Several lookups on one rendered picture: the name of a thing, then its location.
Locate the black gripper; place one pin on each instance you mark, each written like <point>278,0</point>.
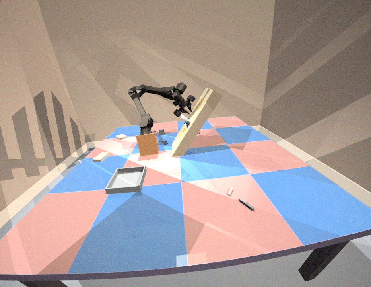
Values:
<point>182,103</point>

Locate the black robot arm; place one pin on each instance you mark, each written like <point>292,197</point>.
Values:
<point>147,122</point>

